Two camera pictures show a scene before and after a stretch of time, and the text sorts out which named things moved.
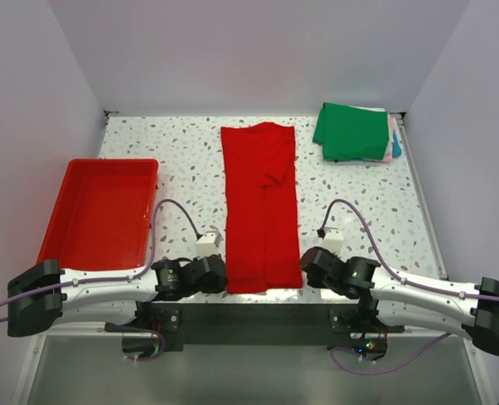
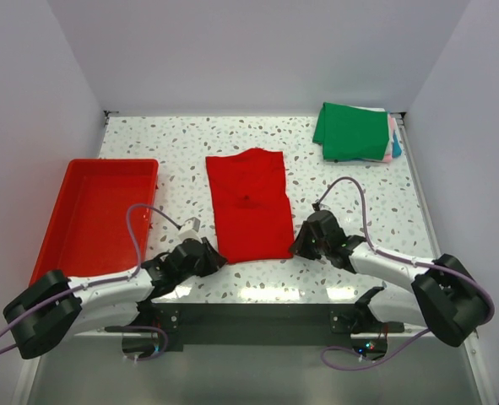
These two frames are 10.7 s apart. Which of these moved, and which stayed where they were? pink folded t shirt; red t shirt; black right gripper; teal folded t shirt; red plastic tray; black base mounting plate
Moved: red t shirt; black right gripper
Stayed: pink folded t shirt; teal folded t shirt; red plastic tray; black base mounting plate
